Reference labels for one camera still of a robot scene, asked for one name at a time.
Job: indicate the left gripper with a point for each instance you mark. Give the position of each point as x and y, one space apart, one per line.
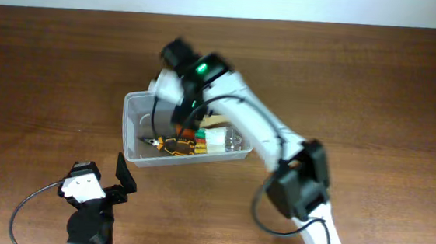
111 195

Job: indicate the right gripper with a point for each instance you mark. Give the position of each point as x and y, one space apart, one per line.
186 116

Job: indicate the orange black needle-nose pliers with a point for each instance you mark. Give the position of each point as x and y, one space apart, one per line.
171 145

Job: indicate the clear screwdriver bit pack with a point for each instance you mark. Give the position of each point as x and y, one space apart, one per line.
218 140

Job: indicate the clear plastic container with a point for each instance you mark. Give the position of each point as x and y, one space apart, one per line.
143 118

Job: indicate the red handled cutting pliers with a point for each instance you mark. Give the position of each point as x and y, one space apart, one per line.
187 133

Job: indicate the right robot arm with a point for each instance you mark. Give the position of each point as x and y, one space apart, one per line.
299 178

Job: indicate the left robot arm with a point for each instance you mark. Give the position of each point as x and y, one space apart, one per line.
92 223

